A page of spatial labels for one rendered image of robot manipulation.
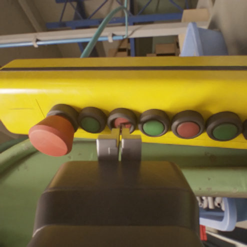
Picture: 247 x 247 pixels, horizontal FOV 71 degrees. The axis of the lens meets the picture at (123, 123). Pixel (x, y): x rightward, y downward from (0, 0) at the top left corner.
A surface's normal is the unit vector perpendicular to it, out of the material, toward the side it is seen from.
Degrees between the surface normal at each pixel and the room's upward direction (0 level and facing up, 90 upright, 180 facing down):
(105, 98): 85
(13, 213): 90
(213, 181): 90
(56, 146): 87
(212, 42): 100
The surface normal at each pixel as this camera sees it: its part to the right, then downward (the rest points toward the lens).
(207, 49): 0.07, -0.43
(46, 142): -0.16, 0.63
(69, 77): -0.08, -0.75
